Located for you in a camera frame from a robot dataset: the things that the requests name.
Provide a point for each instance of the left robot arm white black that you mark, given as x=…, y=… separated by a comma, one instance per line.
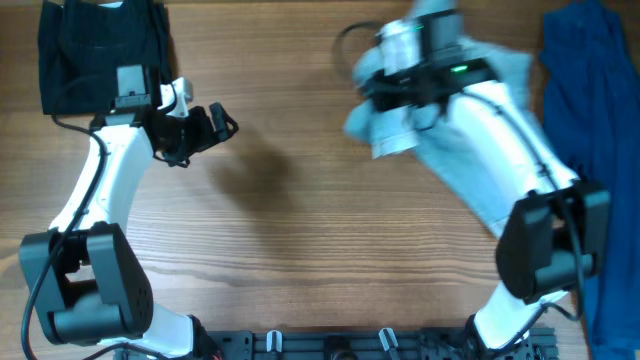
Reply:
x=87, y=287

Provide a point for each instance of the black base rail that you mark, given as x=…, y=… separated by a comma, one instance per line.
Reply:
x=385, y=344

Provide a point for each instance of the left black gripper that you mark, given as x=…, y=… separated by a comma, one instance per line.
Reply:
x=204, y=137

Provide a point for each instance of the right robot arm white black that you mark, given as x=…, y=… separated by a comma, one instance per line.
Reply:
x=554, y=238

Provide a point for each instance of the dark blue garment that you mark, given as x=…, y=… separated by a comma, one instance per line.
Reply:
x=591, y=116

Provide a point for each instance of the light blue denim shorts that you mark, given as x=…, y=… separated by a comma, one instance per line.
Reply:
x=441, y=148

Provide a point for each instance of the black folded garment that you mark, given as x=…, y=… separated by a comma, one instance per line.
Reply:
x=81, y=44

